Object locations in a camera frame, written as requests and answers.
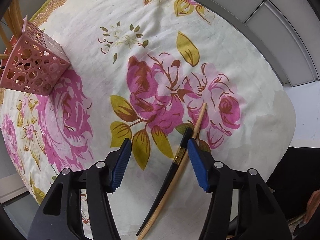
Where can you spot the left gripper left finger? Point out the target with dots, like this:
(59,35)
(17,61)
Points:
(59,215)

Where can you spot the pink perforated utensil holder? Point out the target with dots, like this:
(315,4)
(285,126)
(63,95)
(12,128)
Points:
(35,64)

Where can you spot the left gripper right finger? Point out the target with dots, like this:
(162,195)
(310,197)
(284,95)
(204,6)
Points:
(259,215)

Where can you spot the floral tablecloth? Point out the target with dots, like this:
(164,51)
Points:
(141,69)

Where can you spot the thick bamboo chopstick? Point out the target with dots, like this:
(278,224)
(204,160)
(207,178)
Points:
(4,56)

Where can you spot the right hand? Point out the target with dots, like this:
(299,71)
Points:
(312,206)

